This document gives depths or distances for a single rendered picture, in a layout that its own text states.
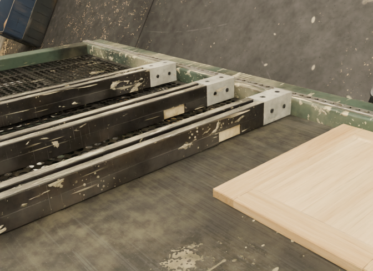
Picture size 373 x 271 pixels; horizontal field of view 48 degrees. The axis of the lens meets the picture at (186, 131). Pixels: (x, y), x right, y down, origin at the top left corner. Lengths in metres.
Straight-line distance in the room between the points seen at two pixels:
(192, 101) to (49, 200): 0.61
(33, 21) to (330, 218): 4.39
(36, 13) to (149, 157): 4.07
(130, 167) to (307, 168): 0.38
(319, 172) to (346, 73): 1.39
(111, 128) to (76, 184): 0.32
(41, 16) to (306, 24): 3.17
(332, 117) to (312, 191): 0.39
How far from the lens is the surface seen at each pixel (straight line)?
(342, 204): 0.84
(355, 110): 1.20
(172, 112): 1.25
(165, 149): 0.95
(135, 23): 3.63
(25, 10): 4.87
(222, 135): 1.08
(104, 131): 1.13
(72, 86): 1.40
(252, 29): 2.72
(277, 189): 0.86
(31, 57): 2.10
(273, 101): 1.20
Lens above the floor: 1.96
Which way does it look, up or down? 45 degrees down
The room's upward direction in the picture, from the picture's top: 69 degrees counter-clockwise
